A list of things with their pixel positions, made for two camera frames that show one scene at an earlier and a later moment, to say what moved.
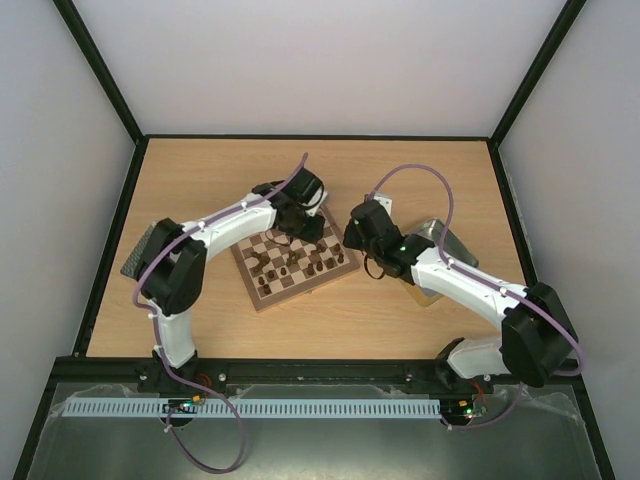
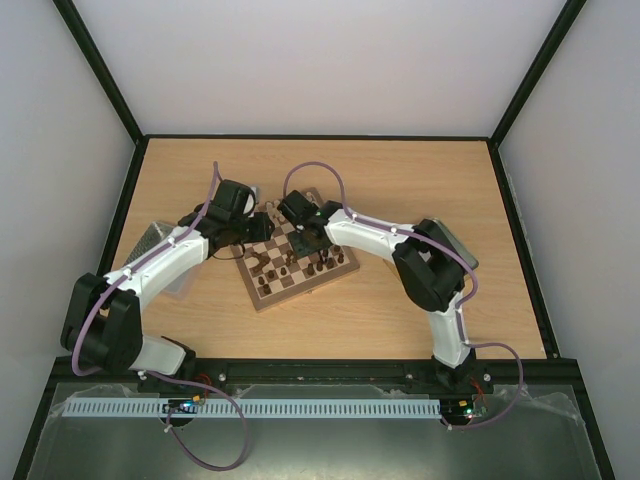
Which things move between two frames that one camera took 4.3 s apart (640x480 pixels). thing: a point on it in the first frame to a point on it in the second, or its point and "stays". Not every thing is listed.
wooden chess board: x=277 y=268 stays
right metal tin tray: x=452 y=245 stays
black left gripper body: x=301 y=229 to x=244 y=235
